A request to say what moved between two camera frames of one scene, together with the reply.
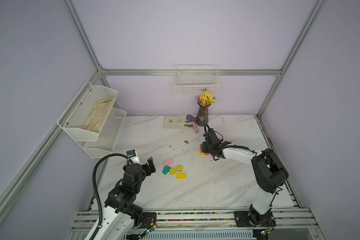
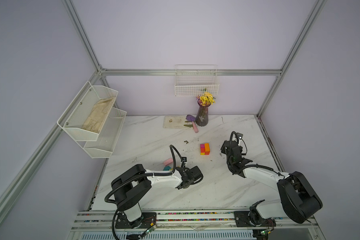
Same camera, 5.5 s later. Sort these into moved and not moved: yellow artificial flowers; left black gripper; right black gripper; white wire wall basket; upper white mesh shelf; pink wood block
Moved: right black gripper; left black gripper
Not moved: upper white mesh shelf; yellow artificial flowers; pink wood block; white wire wall basket
